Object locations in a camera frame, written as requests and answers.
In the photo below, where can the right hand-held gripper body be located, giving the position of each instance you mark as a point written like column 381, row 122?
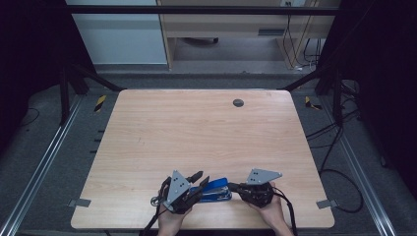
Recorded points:
column 257, row 193

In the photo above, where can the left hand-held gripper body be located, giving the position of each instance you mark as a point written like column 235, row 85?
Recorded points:
column 177, row 190

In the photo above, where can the blue stapler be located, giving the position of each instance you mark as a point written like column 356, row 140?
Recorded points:
column 216, row 191

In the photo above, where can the person's right hand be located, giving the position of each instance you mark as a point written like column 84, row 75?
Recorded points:
column 275, row 214

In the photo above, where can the person's left hand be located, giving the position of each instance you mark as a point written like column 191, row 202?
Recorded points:
column 170, row 221

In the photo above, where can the grey tape piece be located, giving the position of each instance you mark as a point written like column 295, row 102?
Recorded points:
column 79, row 203
column 327, row 204

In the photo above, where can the grey round table grommet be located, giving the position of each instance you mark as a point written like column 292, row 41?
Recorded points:
column 238, row 103

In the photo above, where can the light wooden desk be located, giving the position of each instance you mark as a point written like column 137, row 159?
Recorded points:
column 229, row 26

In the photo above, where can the white cabinet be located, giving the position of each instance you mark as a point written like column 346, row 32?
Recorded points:
column 124, row 39

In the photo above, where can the black curtain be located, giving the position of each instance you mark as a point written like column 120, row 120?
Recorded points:
column 387, row 82
column 29, row 49

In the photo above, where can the aluminium floor rail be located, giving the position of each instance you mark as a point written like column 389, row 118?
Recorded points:
column 42, row 170
column 360, row 180

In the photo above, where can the black frame strut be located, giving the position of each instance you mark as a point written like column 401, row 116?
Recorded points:
column 82, row 77
column 327, row 78

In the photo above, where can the black horizontal frame bar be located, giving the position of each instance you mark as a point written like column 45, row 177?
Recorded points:
column 196, row 10

